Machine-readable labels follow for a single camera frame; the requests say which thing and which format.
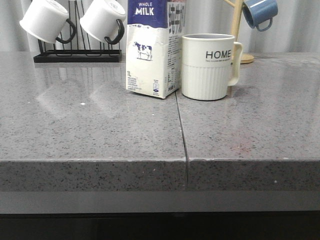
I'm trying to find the cream HOME mug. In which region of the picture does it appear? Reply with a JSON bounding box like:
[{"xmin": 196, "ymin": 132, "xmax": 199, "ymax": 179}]
[{"xmin": 181, "ymin": 33, "xmax": 243, "ymax": 101}]

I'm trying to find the whole milk carton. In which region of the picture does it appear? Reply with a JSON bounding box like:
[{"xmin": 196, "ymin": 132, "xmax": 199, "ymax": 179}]
[{"xmin": 126, "ymin": 0, "xmax": 186, "ymax": 99}]

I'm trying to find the wooden mug tree stand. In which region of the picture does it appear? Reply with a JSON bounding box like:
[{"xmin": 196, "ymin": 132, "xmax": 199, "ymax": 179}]
[{"xmin": 224, "ymin": 0, "xmax": 254, "ymax": 64}]

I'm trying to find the right white hanging mug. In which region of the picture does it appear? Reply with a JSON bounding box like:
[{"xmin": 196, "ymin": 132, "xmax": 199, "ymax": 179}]
[{"xmin": 79, "ymin": 0, "xmax": 127, "ymax": 45}]

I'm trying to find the white hanging mug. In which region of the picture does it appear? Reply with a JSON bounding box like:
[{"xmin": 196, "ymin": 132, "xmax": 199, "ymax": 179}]
[
  {"xmin": 19, "ymin": 0, "xmax": 77, "ymax": 44},
  {"xmin": 79, "ymin": 0, "xmax": 127, "ymax": 45}
]

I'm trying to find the blue enamel mug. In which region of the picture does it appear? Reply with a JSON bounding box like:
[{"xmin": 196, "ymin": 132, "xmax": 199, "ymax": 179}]
[{"xmin": 242, "ymin": 0, "xmax": 278, "ymax": 32}]

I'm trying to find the left white hanging mug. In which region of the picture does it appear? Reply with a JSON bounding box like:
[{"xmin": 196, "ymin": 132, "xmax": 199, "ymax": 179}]
[{"xmin": 19, "ymin": 0, "xmax": 77, "ymax": 44}]

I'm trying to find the black wire mug rack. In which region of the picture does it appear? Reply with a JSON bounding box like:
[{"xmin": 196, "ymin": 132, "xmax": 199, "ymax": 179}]
[{"xmin": 33, "ymin": 0, "xmax": 122, "ymax": 63}]

